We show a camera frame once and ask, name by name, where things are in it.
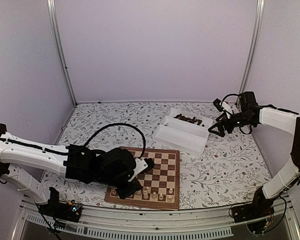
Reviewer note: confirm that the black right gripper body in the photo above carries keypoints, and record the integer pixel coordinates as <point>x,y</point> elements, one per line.
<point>243,121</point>

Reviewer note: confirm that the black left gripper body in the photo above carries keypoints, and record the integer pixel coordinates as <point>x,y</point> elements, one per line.
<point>107,180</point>

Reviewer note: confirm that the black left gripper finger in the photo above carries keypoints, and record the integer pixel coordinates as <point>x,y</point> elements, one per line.
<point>136,186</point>
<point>124,193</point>

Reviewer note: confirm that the light chess king piece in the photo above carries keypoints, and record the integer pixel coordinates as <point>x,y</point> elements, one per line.
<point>138,192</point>

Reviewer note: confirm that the light chess queen piece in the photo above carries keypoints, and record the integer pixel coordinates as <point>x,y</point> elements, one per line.
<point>145,195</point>

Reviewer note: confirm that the light chess piece bishop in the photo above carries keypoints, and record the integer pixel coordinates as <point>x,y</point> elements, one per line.
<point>154,195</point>

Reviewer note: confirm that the wooden chess board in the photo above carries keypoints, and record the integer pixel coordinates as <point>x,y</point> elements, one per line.
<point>164,175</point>

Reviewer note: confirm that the white plastic divided tray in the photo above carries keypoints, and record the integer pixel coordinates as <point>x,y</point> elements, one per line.
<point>183,136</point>

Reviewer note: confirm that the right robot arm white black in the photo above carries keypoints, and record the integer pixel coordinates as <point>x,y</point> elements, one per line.
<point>284,120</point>

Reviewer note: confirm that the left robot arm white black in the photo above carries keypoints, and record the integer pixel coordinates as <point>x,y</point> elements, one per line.
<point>16,152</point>

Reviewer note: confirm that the pile of dark chess pieces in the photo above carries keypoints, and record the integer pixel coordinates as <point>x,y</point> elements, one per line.
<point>192,120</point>

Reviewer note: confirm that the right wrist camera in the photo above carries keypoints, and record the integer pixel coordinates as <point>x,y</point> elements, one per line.
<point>223,107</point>

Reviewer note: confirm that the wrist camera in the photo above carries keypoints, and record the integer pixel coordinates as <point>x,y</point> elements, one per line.
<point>223,107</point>
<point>142,165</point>

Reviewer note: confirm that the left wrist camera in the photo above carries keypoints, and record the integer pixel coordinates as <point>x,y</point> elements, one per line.
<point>142,165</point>

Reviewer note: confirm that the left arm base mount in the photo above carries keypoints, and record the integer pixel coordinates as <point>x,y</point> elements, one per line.
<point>68,211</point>

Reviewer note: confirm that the front aluminium rail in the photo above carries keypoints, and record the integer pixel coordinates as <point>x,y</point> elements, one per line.
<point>216,223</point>

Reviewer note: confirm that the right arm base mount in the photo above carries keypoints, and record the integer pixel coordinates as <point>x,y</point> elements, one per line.
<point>252,212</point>

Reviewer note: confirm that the right aluminium frame post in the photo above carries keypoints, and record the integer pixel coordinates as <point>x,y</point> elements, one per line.
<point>257,24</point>

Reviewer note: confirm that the aluminium frame post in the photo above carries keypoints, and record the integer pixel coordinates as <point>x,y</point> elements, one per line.
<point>52,13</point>
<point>257,24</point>

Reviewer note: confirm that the left aluminium frame post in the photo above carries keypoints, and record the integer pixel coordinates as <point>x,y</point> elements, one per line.
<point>52,13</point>

